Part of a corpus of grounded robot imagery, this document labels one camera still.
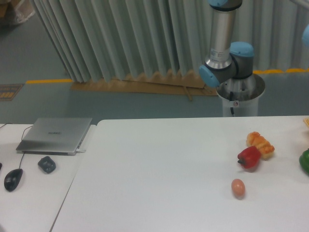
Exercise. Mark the black computer mouse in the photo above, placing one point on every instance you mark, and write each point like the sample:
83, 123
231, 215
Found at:
12, 179

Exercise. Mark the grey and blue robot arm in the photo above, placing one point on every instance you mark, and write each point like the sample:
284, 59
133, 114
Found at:
223, 48

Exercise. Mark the red bell pepper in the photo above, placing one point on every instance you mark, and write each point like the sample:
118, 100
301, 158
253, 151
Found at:
249, 157

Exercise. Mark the yellow woven basket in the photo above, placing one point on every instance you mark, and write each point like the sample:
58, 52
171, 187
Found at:
306, 121

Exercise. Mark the green bell pepper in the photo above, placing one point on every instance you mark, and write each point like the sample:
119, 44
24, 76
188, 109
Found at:
304, 161

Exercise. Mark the brown cardboard sheet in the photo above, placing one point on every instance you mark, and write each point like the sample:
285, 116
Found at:
189, 85

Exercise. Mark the white laptop plug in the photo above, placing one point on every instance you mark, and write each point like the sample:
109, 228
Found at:
80, 151

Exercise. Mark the grey pleated curtain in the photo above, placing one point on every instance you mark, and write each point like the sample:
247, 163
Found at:
114, 38

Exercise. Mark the orange bread loaf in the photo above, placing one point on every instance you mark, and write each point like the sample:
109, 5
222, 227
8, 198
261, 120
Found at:
262, 144

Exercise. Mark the brown egg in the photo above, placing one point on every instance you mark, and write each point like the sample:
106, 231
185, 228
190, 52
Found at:
238, 187

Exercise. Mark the silver laptop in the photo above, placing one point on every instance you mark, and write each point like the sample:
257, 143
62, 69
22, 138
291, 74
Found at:
55, 135

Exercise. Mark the black small case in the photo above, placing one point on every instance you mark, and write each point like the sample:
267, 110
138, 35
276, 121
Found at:
47, 164

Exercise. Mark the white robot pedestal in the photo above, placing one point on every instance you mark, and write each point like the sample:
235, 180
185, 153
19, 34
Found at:
240, 97

